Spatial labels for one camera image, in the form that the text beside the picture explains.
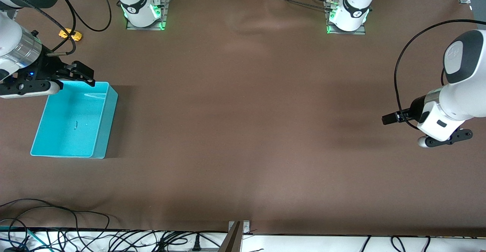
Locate yellow beetle toy car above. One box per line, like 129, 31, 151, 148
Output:
58, 28, 83, 42

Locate turquoise plastic bin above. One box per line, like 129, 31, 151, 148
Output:
30, 81, 118, 159

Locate brown table cloth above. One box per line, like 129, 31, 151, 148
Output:
0, 0, 486, 237

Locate grey power strip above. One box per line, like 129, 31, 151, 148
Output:
161, 247, 221, 252

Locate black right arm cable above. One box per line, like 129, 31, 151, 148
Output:
0, 0, 113, 56

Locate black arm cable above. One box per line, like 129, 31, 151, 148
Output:
394, 19, 480, 129
0, 0, 113, 56

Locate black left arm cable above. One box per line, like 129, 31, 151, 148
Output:
394, 19, 480, 129

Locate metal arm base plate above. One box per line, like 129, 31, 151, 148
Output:
326, 0, 367, 35
126, 0, 170, 31

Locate black loop cable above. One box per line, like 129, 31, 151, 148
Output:
0, 198, 110, 232

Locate black base supply cable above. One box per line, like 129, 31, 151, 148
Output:
266, 0, 338, 11

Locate teal cable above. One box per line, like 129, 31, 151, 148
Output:
0, 225, 42, 252

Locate tangled black cables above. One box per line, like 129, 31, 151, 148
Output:
0, 227, 228, 252

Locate metal bracket plate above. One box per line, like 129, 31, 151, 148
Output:
228, 220, 251, 234

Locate grey metal camera post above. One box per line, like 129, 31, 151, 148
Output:
218, 222, 243, 252

